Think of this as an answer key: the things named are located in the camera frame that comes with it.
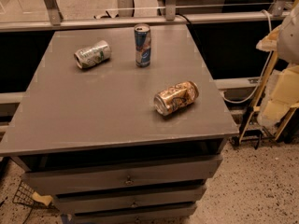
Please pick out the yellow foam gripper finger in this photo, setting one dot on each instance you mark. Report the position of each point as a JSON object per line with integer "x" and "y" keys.
{"x": 282, "y": 91}
{"x": 270, "y": 41}

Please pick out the top grey drawer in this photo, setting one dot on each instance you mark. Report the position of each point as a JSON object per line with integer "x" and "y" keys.
{"x": 119, "y": 176}

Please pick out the yellow foam piece on floor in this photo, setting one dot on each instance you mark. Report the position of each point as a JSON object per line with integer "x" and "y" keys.
{"x": 45, "y": 199}

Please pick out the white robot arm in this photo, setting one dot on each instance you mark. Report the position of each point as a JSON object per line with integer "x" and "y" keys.
{"x": 288, "y": 46}

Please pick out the grey metal railing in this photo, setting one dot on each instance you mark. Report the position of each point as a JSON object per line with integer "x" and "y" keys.
{"x": 38, "y": 15}

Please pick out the grey drawer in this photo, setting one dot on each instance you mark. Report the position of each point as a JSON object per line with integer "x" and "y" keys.
{"x": 139, "y": 214}
{"x": 119, "y": 176}
{"x": 130, "y": 199}

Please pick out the yellow metal ladder frame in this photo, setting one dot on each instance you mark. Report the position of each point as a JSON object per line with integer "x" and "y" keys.
{"x": 255, "y": 108}

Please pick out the grey drawer cabinet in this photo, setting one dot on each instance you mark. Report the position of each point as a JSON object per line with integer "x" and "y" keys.
{"x": 72, "y": 118}

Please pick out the black wire basket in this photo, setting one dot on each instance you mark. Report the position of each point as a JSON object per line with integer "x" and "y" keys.
{"x": 23, "y": 196}

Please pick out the bottom grey drawer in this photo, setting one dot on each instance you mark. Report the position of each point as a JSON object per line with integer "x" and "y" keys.
{"x": 139, "y": 214}

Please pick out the tall blue energy drink can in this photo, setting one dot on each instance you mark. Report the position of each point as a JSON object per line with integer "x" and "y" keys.
{"x": 142, "y": 45}

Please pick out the crushed green white can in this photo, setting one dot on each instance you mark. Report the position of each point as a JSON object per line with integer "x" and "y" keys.
{"x": 93, "y": 55}

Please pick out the middle grey drawer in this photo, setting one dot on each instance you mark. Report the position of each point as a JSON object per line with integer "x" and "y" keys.
{"x": 130, "y": 199}

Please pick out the crushed orange soda can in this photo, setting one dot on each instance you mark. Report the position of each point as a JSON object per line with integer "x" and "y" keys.
{"x": 175, "y": 97}

